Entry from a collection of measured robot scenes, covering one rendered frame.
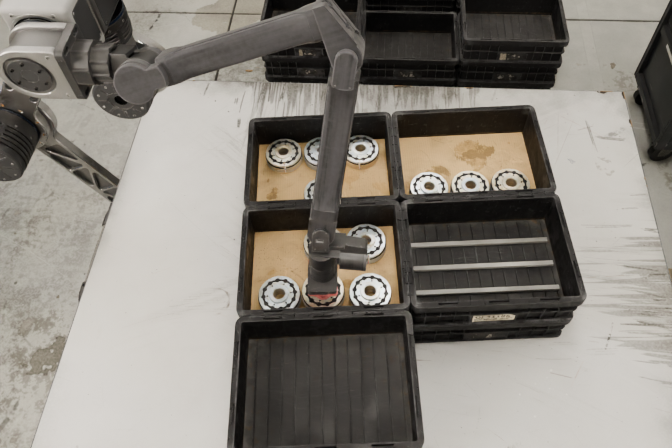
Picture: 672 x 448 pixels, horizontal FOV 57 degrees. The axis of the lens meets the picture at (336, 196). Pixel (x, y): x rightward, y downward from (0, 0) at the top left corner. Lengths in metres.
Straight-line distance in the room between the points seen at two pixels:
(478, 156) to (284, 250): 0.61
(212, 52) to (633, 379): 1.26
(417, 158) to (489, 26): 1.07
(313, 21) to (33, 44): 0.51
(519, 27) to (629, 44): 0.96
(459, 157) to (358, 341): 0.62
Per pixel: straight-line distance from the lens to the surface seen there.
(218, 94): 2.20
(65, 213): 2.98
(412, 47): 2.78
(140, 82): 1.19
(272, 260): 1.63
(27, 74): 1.29
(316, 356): 1.51
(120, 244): 1.92
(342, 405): 1.47
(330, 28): 1.08
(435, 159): 1.80
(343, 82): 1.09
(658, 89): 3.03
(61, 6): 1.29
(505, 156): 1.84
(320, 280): 1.41
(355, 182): 1.74
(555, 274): 1.66
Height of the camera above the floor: 2.25
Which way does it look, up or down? 55 degrees down
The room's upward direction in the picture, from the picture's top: 4 degrees counter-clockwise
